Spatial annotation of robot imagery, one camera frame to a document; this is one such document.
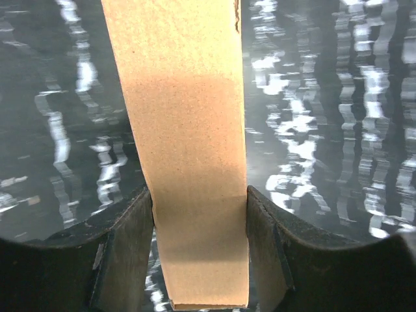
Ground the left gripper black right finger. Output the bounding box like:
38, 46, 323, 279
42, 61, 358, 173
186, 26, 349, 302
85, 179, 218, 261
246, 187, 415, 311

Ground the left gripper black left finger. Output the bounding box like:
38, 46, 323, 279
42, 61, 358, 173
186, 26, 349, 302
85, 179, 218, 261
1, 188, 153, 311

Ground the cardboard box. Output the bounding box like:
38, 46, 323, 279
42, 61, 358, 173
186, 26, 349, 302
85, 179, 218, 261
102, 0, 249, 310

